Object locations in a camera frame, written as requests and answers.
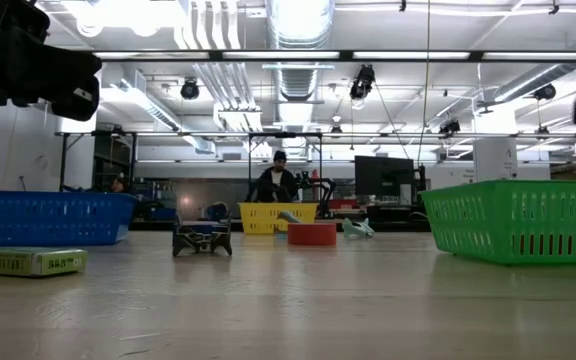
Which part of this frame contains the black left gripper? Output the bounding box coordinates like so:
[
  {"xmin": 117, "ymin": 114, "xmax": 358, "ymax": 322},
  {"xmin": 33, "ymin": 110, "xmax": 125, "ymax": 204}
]
[{"xmin": 0, "ymin": 29, "xmax": 104, "ymax": 123}]

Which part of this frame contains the blue office chair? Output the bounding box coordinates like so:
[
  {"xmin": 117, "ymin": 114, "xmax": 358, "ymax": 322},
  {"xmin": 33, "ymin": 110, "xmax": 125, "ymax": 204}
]
[{"xmin": 204, "ymin": 201, "xmax": 231, "ymax": 223}]

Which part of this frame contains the yellow plastic basket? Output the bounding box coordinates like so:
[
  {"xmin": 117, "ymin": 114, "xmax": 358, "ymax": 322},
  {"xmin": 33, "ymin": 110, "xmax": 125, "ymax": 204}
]
[{"xmin": 238, "ymin": 202, "xmax": 319, "ymax": 235}]

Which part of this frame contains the person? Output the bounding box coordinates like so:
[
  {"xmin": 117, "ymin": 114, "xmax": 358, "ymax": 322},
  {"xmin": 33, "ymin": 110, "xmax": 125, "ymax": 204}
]
[
  {"xmin": 255, "ymin": 149, "xmax": 300, "ymax": 204},
  {"xmin": 109, "ymin": 174, "xmax": 132, "ymax": 195}
]

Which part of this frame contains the green staple box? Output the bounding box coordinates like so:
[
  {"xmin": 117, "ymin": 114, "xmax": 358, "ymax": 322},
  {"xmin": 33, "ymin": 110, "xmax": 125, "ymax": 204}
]
[{"xmin": 0, "ymin": 247, "xmax": 89, "ymax": 278}]

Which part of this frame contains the thin hanging cable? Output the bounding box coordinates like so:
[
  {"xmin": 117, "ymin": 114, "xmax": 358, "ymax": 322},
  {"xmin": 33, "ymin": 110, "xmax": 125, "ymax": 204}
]
[{"xmin": 416, "ymin": 0, "xmax": 432, "ymax": 166}]

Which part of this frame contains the black computer monitor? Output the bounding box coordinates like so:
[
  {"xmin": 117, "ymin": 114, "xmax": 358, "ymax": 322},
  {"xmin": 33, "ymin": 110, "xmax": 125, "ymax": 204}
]
[{"xmin": 354, "ymin": 155, "xmax": 416, "ymax": 199}]

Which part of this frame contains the green plastic basket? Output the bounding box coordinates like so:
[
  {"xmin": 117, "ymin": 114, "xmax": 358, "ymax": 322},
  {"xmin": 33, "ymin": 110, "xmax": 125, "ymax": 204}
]
[{"xmin": 419, "ymin": 179, "xmax": 576, "ymax": 266}]

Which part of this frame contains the silver ceiling air duct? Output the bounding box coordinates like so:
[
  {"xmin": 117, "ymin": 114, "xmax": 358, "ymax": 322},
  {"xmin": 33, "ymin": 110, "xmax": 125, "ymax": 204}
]
[{"xmin": 266, "ymin": 0, "xmax": 336, "ymax": 101}]

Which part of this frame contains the blue plastic basket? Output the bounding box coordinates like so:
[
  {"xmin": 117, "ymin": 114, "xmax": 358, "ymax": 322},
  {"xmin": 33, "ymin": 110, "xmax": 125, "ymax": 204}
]
[{"xmin": 0, "ymin": 190, "xmax": 137, "ymax": 247}]

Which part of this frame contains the black metal workstation frame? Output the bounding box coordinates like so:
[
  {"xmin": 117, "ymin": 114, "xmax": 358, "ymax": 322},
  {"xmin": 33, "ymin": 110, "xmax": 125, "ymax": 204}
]
[{"xmin": 55, "ymin": 130, "xmax": 576, "ymax": 201}]

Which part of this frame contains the red tape roll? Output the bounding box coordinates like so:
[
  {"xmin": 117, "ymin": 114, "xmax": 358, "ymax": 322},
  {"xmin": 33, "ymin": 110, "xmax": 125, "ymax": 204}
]
[{"xmin": 286, "ymin": 222, "xmax": 338, "ymax": 247}]

